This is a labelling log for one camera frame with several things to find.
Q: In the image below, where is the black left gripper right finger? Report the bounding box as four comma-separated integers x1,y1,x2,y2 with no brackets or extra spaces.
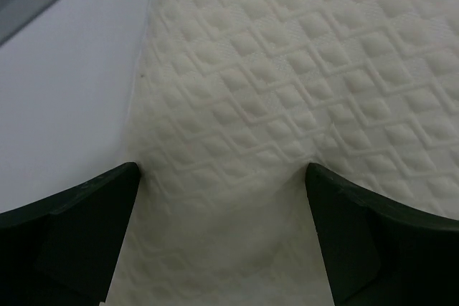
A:
305,163,458,305

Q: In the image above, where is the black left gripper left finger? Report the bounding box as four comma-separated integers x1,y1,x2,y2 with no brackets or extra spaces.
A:
1,162,140,305

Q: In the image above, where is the cream quilted pillow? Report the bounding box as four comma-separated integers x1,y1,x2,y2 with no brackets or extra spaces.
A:
107,0,458,305

